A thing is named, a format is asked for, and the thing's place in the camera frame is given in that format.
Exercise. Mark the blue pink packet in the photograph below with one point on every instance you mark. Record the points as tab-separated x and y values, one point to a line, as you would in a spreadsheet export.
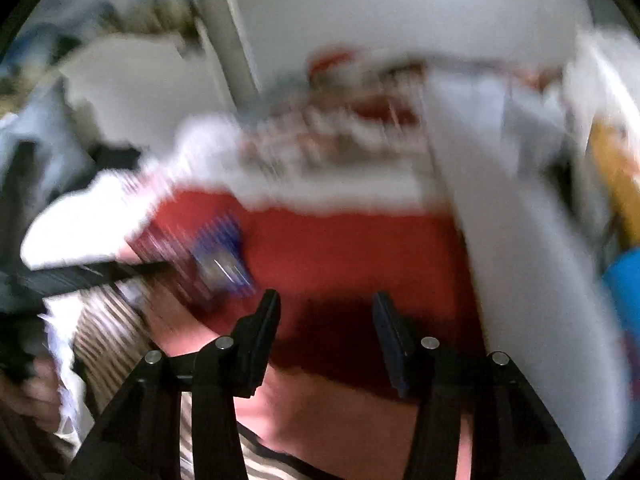
625	295

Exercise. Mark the yellow box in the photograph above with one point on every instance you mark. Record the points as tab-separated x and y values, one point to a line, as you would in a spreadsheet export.
617	180

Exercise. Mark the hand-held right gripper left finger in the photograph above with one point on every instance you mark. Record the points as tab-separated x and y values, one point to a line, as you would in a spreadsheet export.
262	340

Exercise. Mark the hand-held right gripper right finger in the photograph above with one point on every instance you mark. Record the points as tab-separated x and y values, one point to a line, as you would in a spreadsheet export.
390	340

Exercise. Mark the white fluffy blanket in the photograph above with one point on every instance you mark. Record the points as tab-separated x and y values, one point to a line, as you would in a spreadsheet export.
125	200

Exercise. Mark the red striped printed blanket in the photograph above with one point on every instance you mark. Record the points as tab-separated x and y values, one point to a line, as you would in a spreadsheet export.
350	260

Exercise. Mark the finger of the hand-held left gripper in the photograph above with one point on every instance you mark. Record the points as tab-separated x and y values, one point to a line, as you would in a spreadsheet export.
100	277

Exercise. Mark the blue snack packet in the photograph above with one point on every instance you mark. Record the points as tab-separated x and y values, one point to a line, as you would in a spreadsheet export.
222	255

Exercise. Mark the white storage box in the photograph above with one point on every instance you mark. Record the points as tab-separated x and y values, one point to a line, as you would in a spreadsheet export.
520	260

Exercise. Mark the person's left hand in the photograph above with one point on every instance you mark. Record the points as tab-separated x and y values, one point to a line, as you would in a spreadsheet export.
35	395

